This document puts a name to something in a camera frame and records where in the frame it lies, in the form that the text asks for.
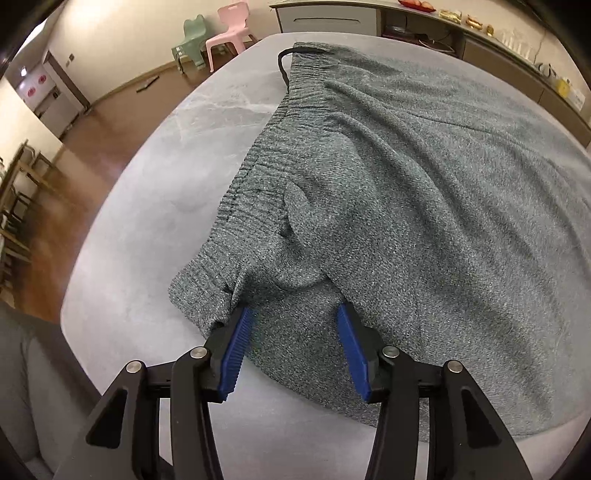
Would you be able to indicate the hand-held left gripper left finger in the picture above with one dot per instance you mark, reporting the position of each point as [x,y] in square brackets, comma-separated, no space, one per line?
[235,355]

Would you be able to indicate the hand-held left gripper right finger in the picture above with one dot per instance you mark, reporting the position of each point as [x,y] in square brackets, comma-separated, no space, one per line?
[353,355]

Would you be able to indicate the grey knit pants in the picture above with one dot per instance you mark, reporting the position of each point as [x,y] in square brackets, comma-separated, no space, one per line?
[415,207]

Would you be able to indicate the grey upholstered chair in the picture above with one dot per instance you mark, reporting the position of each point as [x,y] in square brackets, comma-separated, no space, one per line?
[27,392]

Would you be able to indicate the brown wooden chair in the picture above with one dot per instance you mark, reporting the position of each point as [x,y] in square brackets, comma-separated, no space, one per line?
[23,184]

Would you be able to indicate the small dark stick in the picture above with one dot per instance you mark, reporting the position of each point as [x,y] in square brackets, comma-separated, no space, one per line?
[147,83]

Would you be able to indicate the grey double door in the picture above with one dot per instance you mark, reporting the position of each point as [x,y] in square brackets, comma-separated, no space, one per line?
[55,101]

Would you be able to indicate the green plastic chair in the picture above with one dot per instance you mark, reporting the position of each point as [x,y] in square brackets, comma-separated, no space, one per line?
[191,39]

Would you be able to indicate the pink plastic chair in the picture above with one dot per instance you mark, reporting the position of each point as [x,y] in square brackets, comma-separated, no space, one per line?
[233,27]

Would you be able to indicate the grey sideboard cabinet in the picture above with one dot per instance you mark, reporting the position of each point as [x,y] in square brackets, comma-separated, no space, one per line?
[332,18]

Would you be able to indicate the white box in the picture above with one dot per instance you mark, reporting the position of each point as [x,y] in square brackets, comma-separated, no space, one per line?
[579,98]

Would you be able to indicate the group of clear glasses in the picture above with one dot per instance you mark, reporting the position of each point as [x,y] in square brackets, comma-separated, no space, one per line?
[516,41]

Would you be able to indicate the gold foil box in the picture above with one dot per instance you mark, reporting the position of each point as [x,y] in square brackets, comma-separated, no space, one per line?
[451,15]

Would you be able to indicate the red fruit plate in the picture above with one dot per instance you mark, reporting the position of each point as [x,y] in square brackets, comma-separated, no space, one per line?
[415,4]

